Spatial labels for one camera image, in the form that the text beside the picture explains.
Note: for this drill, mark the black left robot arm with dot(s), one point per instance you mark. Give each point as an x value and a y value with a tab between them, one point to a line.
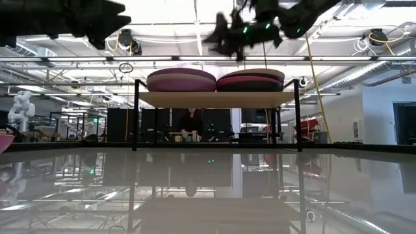
26	19

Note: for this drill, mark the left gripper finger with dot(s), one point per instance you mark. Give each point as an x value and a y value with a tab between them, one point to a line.
110	19
97	40

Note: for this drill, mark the black partition wall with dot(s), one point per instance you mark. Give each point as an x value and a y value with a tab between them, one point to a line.
117	123

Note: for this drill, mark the wooden shelf with black frame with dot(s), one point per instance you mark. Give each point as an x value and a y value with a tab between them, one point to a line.
214	99

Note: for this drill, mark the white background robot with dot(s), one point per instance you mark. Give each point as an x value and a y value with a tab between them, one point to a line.
22	110

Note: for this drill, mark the hot pink plate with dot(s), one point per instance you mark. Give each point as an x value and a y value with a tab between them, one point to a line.
5	142

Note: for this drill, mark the dark teal plate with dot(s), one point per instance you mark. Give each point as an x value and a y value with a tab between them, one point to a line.
250	88

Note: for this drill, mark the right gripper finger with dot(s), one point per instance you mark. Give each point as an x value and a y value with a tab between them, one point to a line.
227	48
219	32

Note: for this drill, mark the ceiling light rail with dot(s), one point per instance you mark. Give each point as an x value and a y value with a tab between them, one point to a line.
162	58

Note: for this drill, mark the dark doorway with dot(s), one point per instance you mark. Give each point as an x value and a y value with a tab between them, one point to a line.
406	123

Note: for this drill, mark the red machine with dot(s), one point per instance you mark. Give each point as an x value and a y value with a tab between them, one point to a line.
308	125

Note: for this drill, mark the silver ventilation duct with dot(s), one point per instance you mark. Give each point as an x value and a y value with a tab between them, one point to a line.
35	53
357	76

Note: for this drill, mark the magenta plate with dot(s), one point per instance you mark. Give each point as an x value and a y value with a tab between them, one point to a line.
250	81

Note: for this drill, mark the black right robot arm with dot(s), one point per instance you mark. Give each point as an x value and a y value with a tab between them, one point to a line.
302	16

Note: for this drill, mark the person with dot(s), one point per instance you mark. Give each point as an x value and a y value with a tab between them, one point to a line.
191	125

